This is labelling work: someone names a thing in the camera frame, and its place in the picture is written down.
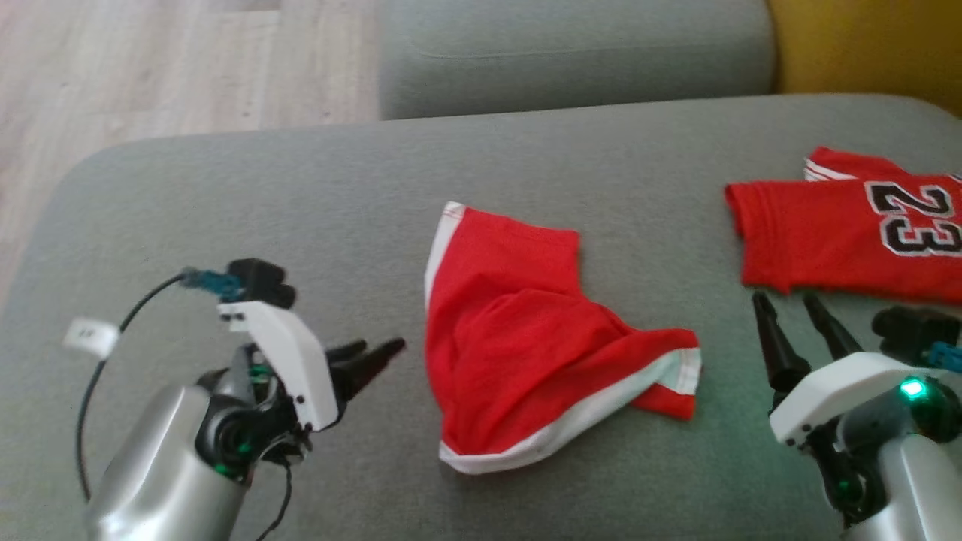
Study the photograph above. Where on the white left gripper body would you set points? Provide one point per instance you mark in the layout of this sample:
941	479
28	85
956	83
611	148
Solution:
293	361

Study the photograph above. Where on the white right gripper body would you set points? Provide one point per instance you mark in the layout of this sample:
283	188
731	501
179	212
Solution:
834	391

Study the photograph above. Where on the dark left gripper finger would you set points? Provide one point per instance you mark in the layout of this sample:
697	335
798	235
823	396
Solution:
346	350
364	370

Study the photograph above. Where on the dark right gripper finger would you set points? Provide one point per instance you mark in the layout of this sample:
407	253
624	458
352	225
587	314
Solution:
834	334
778	346

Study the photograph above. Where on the red white-sleeved jersey shirt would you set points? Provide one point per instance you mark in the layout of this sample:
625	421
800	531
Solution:
812	233

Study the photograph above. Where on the red white-striped shorts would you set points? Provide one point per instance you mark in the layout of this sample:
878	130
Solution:
511	338

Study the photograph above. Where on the grey sofa seat cushion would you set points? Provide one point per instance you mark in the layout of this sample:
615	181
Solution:
301	195

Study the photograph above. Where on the yellow cushion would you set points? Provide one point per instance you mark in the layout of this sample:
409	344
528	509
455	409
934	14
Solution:
872	45

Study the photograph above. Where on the grey sofa back cushion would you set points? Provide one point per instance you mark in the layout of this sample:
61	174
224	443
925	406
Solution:
571	52

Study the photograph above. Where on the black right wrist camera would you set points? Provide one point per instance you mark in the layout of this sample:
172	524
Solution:
913	330

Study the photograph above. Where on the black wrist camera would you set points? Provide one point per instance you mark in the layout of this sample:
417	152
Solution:
259	282
913	330

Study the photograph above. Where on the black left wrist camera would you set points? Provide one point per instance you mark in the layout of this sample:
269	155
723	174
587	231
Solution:
259	282

